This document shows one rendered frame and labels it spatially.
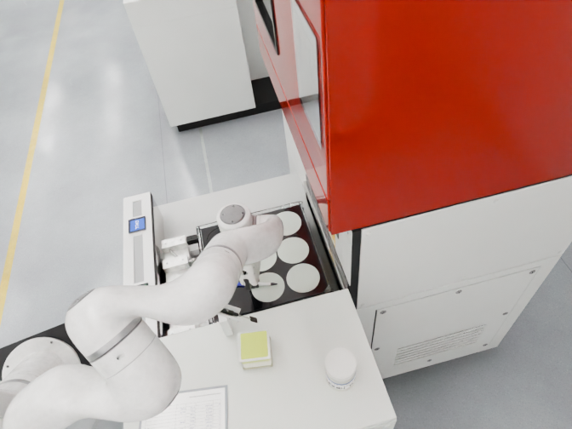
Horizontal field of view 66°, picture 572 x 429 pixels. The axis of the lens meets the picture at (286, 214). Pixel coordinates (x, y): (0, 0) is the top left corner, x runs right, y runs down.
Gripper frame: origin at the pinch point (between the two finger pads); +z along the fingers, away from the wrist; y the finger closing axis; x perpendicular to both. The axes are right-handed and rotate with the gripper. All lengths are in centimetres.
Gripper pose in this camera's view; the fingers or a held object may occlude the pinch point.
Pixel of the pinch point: (253, 281)
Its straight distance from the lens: 131.2
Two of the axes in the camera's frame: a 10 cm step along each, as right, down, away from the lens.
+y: 0.6, -7.8, 6.2
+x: -9.9, 0.1, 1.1
